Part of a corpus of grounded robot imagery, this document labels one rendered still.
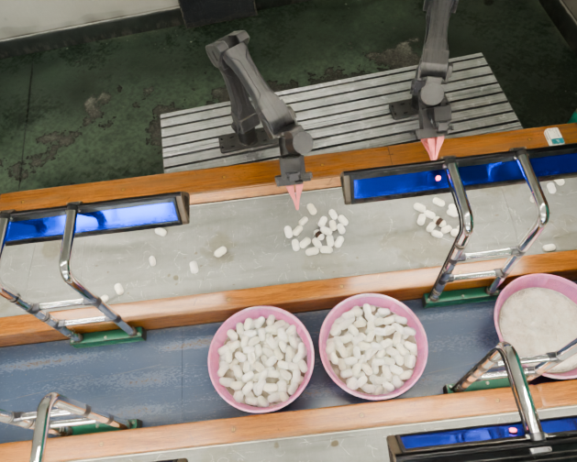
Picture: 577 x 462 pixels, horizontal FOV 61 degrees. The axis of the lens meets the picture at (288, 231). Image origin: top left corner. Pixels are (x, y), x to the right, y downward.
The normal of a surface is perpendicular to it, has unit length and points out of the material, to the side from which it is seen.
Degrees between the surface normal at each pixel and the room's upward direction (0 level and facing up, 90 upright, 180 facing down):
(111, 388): 0
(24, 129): 0
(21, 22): 88
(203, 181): 0
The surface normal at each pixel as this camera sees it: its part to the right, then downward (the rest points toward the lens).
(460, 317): -0.08, -0.48
